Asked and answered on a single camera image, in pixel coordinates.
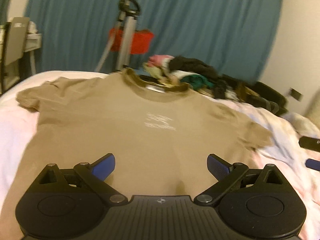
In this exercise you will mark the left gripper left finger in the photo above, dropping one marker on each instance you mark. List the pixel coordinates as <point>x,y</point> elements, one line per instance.
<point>67,203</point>

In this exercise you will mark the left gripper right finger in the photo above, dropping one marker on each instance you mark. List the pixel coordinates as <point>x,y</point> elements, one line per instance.
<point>253,203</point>

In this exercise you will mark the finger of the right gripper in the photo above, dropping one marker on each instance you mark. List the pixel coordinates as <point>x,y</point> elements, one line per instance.
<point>313,164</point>

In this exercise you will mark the tan t-shirt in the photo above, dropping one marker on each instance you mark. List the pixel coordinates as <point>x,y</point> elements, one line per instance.
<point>160,138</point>

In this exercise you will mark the pile of mixed clothes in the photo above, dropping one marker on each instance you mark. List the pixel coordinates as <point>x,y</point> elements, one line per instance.
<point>172,71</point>

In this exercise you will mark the teal blue curtain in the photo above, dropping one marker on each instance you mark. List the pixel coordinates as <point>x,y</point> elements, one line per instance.
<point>233,36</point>

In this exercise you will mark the white desk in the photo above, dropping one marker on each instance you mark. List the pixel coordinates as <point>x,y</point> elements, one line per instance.
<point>33,42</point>

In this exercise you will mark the grey desk chair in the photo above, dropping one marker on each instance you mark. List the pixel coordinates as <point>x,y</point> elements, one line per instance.
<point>15,34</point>

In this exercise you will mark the garment steamer stand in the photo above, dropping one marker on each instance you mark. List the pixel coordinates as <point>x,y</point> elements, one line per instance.
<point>129,10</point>

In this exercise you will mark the red cloth on stand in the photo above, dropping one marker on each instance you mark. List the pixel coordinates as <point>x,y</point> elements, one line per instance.
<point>140,43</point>

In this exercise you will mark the wall power socket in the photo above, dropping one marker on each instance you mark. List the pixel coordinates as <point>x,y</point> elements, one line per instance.
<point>295,94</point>

